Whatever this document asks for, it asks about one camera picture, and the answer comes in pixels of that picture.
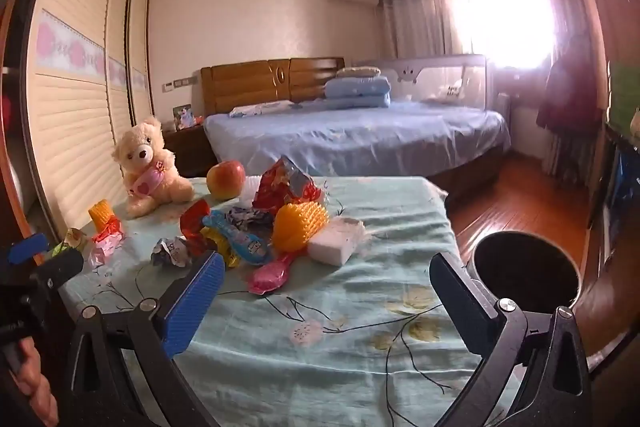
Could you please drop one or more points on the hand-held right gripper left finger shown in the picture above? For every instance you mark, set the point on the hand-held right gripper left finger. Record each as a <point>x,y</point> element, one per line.
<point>195,302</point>

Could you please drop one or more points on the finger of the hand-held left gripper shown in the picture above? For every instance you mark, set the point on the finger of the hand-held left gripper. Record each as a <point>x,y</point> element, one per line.
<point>62,264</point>
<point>27,248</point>

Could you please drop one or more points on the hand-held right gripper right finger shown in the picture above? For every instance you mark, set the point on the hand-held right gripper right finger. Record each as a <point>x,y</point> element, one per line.
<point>460,302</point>

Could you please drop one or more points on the silver blue wrapper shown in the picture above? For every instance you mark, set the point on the silver blue wrapper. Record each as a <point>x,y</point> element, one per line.
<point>170,252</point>

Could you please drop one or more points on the round dark bin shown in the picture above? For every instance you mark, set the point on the round dark bin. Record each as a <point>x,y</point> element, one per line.
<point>525,267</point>

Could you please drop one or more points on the large yellow foam fruit net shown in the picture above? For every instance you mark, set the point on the large yellow foam fruit net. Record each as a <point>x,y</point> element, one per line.
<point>295,227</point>

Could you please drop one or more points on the person's left hand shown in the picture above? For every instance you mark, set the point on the person's left hand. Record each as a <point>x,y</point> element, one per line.
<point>35,382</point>

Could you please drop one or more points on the green wrapper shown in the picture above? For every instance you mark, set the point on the green wrapper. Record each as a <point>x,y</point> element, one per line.
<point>70,239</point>

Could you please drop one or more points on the red clear candy wrapper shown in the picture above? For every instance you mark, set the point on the red clear candy wrapper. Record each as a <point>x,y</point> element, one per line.
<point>107,239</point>

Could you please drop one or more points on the yellow plastic wrapper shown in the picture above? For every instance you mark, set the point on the yellow plastic wrapper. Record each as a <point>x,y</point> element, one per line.
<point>231,258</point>

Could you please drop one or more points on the small orange foam net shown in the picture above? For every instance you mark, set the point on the small orange foam net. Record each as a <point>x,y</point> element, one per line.
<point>102,212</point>

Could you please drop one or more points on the blue candy packet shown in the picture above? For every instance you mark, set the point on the blue candy packet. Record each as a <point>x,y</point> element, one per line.
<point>240,242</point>

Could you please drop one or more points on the pink plastic wrapper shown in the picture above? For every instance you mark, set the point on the pink plastic wrapper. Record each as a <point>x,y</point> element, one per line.
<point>267,279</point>

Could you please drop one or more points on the red plastic wrapper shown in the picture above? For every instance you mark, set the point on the red plastic wrapper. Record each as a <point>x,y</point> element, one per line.
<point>192,222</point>

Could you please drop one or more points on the crumpled blue white wrapper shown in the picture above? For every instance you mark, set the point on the crumpled blue white wrapper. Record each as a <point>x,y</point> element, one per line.
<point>245,216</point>

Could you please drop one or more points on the floral light green sheet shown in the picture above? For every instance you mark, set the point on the floral light green sheet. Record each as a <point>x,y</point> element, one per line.
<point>350,332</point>

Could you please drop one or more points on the red apple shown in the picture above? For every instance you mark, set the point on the red apple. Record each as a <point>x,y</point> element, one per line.
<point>225,179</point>

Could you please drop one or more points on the cream teddy bear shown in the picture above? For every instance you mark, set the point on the cream teddy bear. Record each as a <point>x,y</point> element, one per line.
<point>140,152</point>

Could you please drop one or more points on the red object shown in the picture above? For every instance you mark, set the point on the red object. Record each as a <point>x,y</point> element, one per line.
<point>5,112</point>

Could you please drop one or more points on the white foam fruit net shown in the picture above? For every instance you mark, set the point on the white foam fruit net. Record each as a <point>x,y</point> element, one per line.
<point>335,242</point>

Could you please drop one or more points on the red snack bag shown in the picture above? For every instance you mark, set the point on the red snack bag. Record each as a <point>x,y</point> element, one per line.
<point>280,187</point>

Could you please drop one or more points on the cream sliding door wardrobe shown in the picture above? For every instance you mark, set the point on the cream sliding door wardrobe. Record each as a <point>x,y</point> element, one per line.
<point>75,107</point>

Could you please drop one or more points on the dark wooden nightstand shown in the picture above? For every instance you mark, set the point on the dark wooden nightstand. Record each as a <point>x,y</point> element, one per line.
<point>187,152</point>

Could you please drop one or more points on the bed with blue sheet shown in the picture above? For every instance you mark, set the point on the bed with blue sheet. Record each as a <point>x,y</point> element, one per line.
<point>350,137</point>

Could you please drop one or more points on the flat printed pillow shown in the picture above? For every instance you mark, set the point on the flat printed pillow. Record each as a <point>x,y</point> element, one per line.
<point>260,108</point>

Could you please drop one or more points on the wooden headboard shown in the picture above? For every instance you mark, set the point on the wooden headboard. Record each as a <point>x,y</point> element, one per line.
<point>250,82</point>

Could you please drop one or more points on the folded blue quilt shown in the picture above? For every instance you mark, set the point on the folded blue quilt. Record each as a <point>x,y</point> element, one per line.
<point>357,92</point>

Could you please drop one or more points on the dark red hanging garment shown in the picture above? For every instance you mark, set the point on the dark red hanging garment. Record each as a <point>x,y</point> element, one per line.
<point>570,92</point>

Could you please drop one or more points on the small patterned pillow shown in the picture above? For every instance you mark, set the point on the small patterned pillow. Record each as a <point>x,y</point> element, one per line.
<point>357,72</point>

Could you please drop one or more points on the bright window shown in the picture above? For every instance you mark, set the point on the bright window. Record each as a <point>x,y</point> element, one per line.
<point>500,17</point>

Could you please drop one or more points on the grey striped curtain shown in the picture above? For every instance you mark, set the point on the grey striped curtain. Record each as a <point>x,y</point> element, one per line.
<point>415,17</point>

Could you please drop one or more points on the photo frame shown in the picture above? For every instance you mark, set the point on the photo frame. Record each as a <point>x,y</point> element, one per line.
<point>184,117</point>

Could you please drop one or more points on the wall switch panel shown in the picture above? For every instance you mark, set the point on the wall switch panel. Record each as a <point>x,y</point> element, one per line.
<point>180,83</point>

